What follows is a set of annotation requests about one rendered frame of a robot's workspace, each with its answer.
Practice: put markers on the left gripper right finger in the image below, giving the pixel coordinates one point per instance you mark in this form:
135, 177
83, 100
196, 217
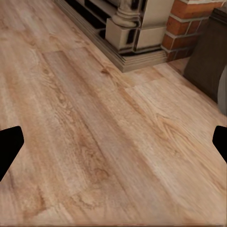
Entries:
220, 141

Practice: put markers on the wood fireplace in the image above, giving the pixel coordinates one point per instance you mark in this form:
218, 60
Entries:
128, 32

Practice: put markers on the cabinet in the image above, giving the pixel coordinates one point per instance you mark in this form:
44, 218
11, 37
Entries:
209, 58

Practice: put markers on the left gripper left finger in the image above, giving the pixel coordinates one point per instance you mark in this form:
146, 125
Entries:
11, 141

